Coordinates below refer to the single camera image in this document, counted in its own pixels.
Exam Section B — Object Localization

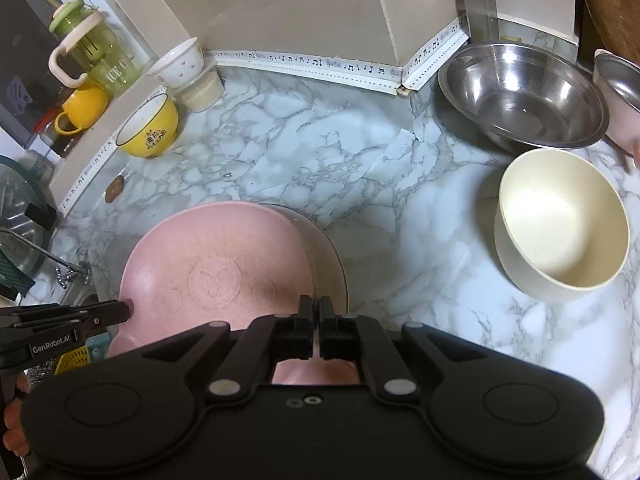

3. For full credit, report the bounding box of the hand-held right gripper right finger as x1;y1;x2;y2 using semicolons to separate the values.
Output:
320;296;493;397

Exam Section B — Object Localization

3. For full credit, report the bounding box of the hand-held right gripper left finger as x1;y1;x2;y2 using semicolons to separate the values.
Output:
141;295;319;397

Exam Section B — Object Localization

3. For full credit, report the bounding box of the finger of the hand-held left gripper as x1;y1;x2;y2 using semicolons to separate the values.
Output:
0;300;132;333

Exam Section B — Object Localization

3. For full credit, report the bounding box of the white rimmed plate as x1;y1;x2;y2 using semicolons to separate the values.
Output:
257;203;350;315

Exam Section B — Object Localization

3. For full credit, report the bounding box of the pink divided plate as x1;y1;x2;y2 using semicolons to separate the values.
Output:
106;201;362;387

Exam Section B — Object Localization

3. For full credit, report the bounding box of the cream bowl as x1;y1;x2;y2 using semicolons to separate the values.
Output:
494;148;630;304

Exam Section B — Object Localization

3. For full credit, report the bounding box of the stainless steel bowl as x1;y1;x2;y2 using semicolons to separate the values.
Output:
438;43;610;154

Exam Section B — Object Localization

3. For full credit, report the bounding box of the pink steel-lined bowl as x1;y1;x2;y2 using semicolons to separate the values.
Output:
593;48;640;160

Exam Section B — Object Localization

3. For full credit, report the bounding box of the person's left hand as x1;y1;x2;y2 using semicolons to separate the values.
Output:
1;376;31;458

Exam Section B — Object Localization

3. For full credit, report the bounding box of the yellow perforated basket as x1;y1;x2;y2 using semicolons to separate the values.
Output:
54;344;92;377

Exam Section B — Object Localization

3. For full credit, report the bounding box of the glass lid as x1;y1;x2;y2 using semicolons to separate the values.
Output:
0;155;57;281

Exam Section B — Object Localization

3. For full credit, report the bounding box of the yellow bowl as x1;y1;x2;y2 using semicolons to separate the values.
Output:
115;92;180;160

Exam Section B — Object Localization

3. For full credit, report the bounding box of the yellow mug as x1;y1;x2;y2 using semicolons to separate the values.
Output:
53;85;110;136

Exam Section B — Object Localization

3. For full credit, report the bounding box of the small beige cup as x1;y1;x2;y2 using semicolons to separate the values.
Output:
177;70;225;113

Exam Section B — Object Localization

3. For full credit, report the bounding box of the green water bottle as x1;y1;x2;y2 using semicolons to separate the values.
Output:
48;0;139;99

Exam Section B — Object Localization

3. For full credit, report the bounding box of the music note edge tape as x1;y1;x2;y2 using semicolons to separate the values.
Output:
56;14;472;217

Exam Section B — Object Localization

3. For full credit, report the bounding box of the round wooden cutting board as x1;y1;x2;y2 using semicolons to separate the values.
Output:
575;0;640;69

